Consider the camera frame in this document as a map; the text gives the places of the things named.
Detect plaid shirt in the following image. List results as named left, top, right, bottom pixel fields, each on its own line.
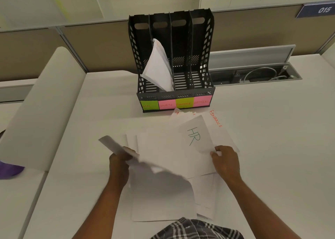
left=150, top=217, right=244, bottom=239

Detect blue sign plate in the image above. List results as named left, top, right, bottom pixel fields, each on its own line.
left=295, top=0, right=335, bottom=19

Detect paper sheet with red lettering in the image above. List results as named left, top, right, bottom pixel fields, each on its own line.
left=201, top=110, right=240, bottom=153

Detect white cable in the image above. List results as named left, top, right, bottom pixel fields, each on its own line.
left=243, top=67, right=288, bottom=83

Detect person's right hand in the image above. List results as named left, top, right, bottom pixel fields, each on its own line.
left=210, top=145, right=241, bottom=182

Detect person's right forearm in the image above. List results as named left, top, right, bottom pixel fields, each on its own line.
left=225, top=174, right=302, bottom=239

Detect purple object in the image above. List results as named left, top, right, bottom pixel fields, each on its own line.
left=0, top=130, right=25, bottom=180

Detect black four-slot file rack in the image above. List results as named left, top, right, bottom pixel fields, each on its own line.
left=128, top=8, right=216, bottom=113

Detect white curved desk divider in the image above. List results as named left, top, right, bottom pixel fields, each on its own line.
left=0, top=47, right=87, bottom=172

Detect person's left hand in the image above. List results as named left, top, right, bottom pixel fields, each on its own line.
left=109, top=146, right=139, bottom=193

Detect white paper sheet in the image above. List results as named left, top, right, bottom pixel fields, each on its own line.
left=98, top=135, right=197, bottom=222

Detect beige cubicle partition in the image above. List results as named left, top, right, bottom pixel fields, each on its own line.
left=0, top=3, right=335, bottom=82

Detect green sticky note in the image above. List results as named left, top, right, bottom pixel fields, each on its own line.
left=176, top=97, right=195, bottom=108
left=140, top=100, right=159, bottom=111

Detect desk cable tray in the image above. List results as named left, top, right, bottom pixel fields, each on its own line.
left=209, top=63, right=302, bottom=86

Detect person's left forearm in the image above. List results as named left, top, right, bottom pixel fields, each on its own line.
left=69, top=180, right=130, bottom=239

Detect paper sheet with green lettering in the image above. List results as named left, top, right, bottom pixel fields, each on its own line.
left=178, top=115, right=218, bottom=153

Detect pink sticky note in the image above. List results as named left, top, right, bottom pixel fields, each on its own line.
left=193, top=95, right=212, bottom=107
left=158, top=99, right=176, bottom=110

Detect white papers in rack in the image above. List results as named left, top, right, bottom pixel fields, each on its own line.
left=141, top=39, right=175, bottom=92

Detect grey cable tray lid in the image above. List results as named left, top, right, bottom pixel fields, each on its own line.
left=209, top=44, right=296, bottom=71

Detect pile of white paper sheets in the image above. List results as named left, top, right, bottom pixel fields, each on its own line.
left=126, top=108, right=218, bottom=220

